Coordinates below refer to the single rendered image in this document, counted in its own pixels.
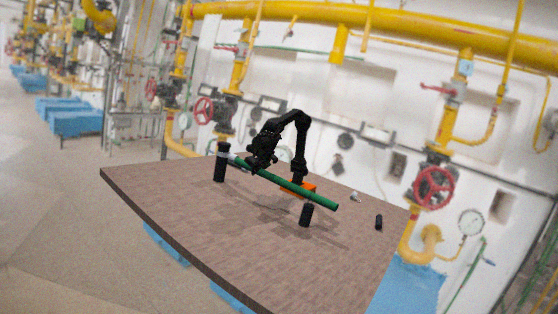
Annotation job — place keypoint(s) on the green cylinder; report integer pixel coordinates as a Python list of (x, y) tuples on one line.
[(290, 186)]

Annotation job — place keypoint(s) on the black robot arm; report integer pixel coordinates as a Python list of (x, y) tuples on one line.
[(268, 140)]

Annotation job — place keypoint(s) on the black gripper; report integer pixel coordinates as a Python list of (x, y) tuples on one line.
[(262, 161)]

